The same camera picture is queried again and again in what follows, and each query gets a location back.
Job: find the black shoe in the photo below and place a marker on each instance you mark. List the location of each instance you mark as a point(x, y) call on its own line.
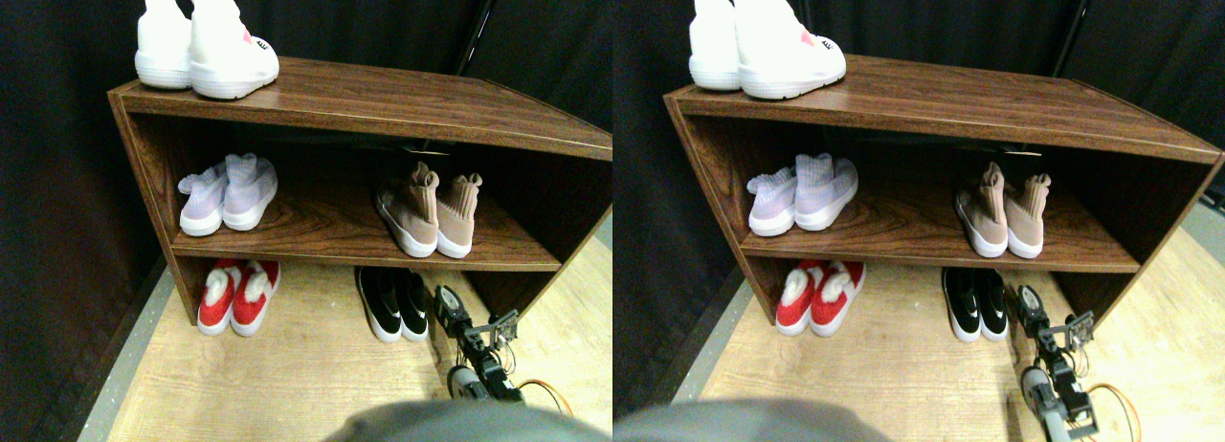
point(962, 308)
point(378, 308)
point(993, 313)
point(413, 313)

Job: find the beige shoe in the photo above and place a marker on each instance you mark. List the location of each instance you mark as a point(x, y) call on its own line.
point(984, 217)
point(1026, 222)
point(410, 217)
point(457, 222)

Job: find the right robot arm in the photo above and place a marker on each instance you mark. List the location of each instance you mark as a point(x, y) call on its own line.
point(483, 370)
point(1057, 394)

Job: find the brown shoe rack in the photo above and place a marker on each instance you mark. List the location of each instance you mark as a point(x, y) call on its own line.
point(967, 102)
point(402, 102)

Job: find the lilac shoe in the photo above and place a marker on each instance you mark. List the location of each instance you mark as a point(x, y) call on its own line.
point(771, 212)
point(201, 210)
point(249, 201)
point(823, 201)

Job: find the curtain stand pole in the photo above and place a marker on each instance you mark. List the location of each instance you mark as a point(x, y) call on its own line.
point(478, 26)
point(1074, 26)

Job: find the white shoe with red mark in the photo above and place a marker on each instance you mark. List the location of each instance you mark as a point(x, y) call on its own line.
point(790, 64)
point(230, 64)

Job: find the black bracket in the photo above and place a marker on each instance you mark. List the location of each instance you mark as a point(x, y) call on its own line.
point(502, 329)
point(1080, 329)

